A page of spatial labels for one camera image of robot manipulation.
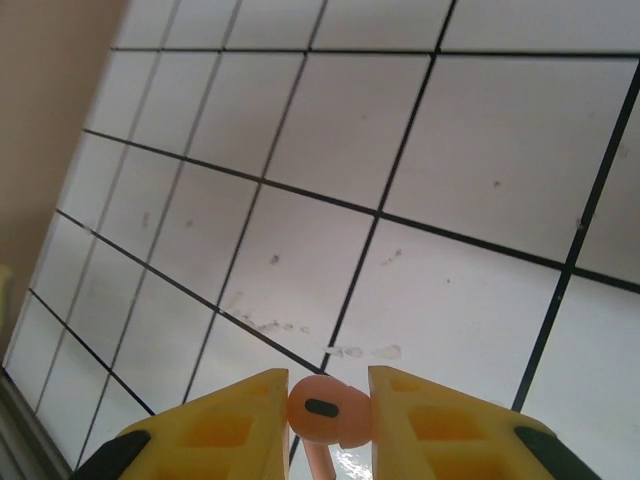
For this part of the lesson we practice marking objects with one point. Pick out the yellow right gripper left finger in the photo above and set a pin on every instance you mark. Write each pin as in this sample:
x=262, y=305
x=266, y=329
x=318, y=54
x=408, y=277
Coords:
x=215, y=430

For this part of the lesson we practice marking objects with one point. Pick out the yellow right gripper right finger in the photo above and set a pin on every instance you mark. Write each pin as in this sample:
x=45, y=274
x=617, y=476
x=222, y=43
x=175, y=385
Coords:
x=450, y=435

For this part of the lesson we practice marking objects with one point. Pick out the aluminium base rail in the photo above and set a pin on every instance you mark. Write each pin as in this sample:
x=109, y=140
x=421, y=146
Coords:
x=15, y=430

